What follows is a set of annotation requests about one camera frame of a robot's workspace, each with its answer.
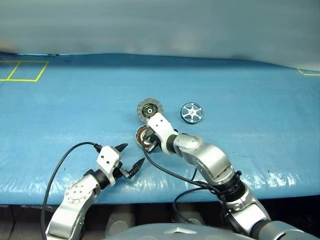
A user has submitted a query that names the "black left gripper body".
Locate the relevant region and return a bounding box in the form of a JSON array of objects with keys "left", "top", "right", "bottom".
[{"left": 113, "top": 161, "right": 132, "bottom": 181}]

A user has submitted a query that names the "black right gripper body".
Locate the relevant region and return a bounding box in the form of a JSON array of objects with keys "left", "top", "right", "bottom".
[{"left": 142, "top": 127, "right": 161, "bottom": 152}]

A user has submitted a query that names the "silver motor housing copper stator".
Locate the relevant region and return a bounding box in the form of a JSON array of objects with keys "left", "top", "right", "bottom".
[{"left": 135, "top": 124, "right": 157, "bottom": 151}]

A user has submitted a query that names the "round grey motor lid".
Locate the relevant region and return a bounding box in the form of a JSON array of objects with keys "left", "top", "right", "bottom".
[{"left": 136, "top": 97, "right": 165, "bottom": 124}]

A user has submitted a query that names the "silver spoked rotor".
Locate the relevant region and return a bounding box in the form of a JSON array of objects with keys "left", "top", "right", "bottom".
[{"left": 179, "top": 101, "right": 205, "bottom": 125}]

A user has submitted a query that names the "grey rounded shape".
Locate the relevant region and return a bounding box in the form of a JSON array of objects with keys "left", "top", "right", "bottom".
[
  {"left": 106, "top": 204, "right": 137, "bottom": 236},
  {"left": 174, "top": 209, "right": 204, "bottom": 226}
]

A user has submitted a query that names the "grey robot torso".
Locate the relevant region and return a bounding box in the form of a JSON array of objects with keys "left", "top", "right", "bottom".
[{"left": 107, "top": 219, "right": 320, "bottom": 240}]

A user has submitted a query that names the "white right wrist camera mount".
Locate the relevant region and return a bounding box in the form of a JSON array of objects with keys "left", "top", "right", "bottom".
[{"left": 146, "top": 112, "right": 176, "bottom": 154}]

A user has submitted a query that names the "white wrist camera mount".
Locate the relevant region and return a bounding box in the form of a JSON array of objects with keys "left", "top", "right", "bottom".
[
  {"left": 146, "top": 112, "right": 176, "bottom": 154},
  {"left": 96, "top": 146, "right": 123, "bottom": 187}
]

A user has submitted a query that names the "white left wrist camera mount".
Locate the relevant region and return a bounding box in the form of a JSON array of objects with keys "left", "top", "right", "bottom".
[{"left": 96, "top": 146, "right": 123, "bottom": 187}]

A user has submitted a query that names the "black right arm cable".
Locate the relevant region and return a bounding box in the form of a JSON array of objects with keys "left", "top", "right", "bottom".
[{"left": 141, "top": 143, "right": 242, "bottom": 225}]

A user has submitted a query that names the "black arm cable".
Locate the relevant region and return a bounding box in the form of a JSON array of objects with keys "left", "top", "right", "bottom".
[
  {"left": 41, "top": 141, "right": 102, "bottom": 238},
  {"left": 141, "top": 143, "right": 242, "bottom": 225}
]

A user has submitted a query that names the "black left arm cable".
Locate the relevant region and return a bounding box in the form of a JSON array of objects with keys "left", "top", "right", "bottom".
[{"left": 41, "top": 141, "right": 102, "bottom": 238}]

